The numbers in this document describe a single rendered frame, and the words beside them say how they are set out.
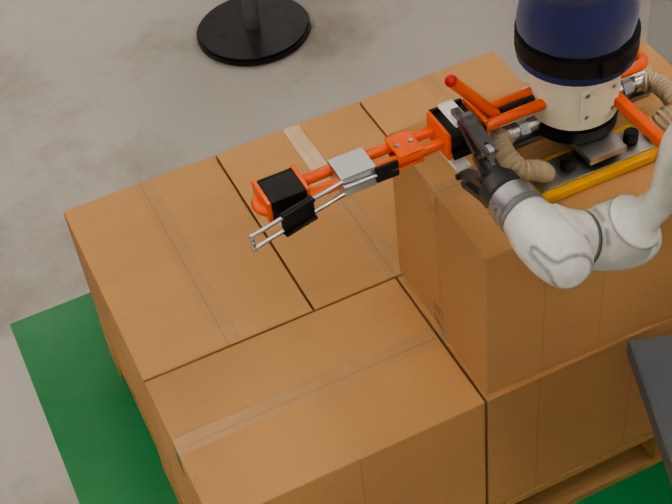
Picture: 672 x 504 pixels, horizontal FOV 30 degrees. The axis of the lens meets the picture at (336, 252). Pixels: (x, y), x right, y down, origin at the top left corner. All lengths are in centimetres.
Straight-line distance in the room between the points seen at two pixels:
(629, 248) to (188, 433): 98
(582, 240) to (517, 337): 46
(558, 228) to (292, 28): 248
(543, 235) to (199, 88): 238
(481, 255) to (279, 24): 230
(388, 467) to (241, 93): 195
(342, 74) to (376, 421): 192
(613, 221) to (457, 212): 34
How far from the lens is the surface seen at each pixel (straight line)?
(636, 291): 259
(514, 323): 244
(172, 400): 264
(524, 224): 208
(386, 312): 272
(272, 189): 220
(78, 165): 408
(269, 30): 442
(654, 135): 230
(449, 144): 227
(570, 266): 204
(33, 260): 381
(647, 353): 239
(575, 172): 239
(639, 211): 212
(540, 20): 224
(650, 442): 310
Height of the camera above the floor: 258
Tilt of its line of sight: 46 degrees down
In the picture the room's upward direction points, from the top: 7 degrees counter-clockwise
